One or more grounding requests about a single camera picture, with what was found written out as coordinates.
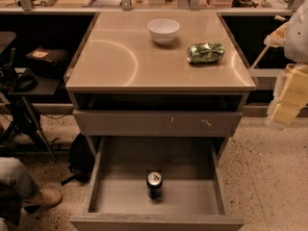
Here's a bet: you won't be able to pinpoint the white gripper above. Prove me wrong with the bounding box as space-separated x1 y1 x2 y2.
266 64 308 130

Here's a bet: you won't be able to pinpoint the blue pepsi can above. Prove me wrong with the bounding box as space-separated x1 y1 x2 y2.
146 171 163 199

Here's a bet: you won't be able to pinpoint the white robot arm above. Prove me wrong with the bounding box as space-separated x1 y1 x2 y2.
264 0 308 130

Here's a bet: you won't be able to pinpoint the crushed green soda can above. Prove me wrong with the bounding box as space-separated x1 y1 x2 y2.
187 42 225 64

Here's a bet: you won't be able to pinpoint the grey drawer cabinet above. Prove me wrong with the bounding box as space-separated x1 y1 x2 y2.
63 10 259 231

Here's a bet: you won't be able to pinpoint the open grey middle drawer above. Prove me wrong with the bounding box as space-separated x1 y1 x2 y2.
70 137 244 231

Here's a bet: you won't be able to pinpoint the closed grey top drawer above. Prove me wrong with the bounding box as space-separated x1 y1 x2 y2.
73 110 242 137

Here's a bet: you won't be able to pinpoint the grey side shelf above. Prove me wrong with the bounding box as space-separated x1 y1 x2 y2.
248 68 281 90

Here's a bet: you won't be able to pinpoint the roll of masking tape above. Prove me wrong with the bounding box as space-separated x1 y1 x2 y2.
285 64 295 72

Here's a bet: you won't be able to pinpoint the white ceramic bowl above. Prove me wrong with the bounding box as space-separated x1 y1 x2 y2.
147 18 180 45

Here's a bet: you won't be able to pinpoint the black backpack on floor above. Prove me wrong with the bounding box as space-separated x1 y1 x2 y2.
61 133 95 186

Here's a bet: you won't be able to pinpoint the black bag on shelf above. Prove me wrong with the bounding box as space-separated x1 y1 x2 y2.
25 47 69 79

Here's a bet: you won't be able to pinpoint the person's tan shoe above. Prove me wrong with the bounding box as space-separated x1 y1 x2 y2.
22 189 63 208

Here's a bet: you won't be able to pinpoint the black headphones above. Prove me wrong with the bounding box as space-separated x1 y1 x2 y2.
10 71 38 92

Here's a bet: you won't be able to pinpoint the person's grey trouser leg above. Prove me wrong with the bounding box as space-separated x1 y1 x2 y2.
0 157 39 200

